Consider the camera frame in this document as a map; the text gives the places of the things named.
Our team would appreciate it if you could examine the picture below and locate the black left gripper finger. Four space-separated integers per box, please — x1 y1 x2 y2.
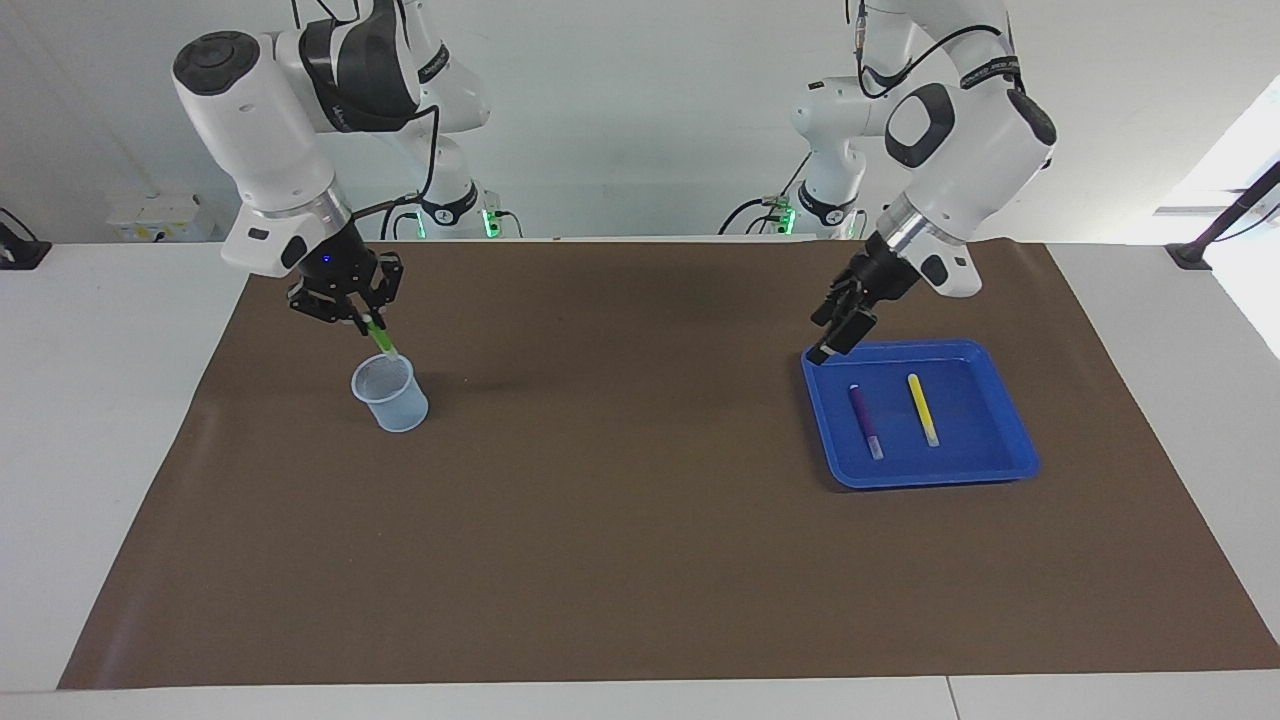
806 305 879 366
810 278 859 329

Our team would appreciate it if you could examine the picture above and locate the white power box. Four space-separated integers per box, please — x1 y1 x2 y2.
107 193 216 243

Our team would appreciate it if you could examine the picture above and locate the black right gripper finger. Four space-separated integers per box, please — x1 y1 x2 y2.
355 253 405 336
288 283 353 327

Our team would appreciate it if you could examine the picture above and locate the purple pen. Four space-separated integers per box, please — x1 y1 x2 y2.
848 383 885 462

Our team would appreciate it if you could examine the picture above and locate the black pole stand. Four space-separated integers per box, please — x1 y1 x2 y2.
1165 160 1280 271

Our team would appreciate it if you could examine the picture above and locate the clear plastic cup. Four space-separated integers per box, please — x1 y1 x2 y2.
350 352 430 434

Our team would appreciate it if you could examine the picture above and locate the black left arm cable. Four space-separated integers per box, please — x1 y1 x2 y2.
853 0 1016 99

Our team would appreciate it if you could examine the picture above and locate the yellow pen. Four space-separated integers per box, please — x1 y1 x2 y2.
906 373 941 448

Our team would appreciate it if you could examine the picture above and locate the blue plastic tray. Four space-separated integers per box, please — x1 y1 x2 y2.
800 338 1041 491

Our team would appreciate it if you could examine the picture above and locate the brown table mat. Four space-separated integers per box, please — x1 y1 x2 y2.
57 240 1280 691

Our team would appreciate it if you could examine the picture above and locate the black table clamp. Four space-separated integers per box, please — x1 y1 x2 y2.
0 208 53 271

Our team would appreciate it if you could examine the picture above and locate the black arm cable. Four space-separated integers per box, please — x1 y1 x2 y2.
853 0 1016 99
290 0 443 223

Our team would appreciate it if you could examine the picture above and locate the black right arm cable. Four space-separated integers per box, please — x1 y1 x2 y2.
290 0 443 223

